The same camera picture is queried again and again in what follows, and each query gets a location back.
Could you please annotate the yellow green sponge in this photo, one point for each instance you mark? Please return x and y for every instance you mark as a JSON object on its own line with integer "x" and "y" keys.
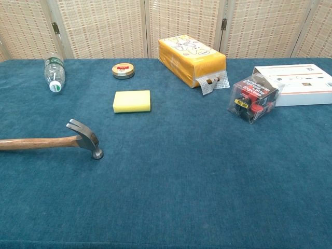
{"x": 131, "y": 100}

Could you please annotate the blue tablecloth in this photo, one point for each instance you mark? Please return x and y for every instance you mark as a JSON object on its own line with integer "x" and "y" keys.
{"x": 181, "y": 168}

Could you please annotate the round gold tin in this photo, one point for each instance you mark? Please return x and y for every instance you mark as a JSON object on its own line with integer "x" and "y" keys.
{"x": 123, "y": 71}

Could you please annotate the yellow tissue pack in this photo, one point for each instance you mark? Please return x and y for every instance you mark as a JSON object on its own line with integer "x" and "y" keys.
{"x": 189, "y": 59}

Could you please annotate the clear box of coffee capsules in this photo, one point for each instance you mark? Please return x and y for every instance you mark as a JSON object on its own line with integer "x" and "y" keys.
{"x": 252, "y": 97}

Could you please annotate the woven folding screen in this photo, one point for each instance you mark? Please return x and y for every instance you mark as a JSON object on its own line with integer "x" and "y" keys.
{"x": 103, "y": 28}

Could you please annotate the clear plastic water bottle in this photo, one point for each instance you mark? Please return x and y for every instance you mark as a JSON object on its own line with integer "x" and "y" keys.
{"x": 54, "y": 71}

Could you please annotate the white flat cardboard box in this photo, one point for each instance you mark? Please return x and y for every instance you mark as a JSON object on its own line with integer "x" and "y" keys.
{"x": 303, "y": 85}

